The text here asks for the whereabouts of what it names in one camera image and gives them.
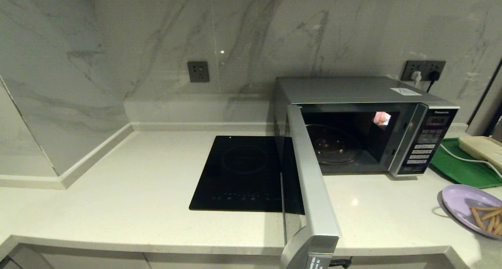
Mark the microwave door with dark glass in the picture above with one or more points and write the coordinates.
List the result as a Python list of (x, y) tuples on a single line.
[(313, 190)]

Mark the purple plate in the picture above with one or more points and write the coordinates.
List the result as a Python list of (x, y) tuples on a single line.
[(459, 200)]

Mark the glass microwave turntable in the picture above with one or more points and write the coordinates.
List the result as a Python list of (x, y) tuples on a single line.
[(337, 145)]

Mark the silver Panasonic microwave oven body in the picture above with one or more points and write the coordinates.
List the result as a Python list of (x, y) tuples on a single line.
[(345, 89)]

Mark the black induction cooktop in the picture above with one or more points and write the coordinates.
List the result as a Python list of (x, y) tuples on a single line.
[(235, 175)]

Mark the white paper label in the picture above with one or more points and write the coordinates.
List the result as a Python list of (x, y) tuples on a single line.
[(406, 91)]

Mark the white power plug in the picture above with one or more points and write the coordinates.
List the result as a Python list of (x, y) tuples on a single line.
[(416, 78)]

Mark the grey cabinet door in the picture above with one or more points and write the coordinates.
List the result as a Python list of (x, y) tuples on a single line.
[(98, 261), (400, 263)]

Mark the green plastic tray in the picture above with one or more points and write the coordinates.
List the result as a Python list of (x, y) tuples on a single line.
[(455, 167)]

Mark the beige power strip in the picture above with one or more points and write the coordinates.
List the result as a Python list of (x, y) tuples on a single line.
[(482, 147)]

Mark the grey angled cabinet panel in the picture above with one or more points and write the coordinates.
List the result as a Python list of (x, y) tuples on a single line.
[(23, 261)]

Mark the grey single wall socket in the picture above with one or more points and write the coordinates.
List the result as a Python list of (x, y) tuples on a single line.
[(198, 71)]

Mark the grey double wall socket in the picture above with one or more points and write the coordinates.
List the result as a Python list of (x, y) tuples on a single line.
[(411, 66)]

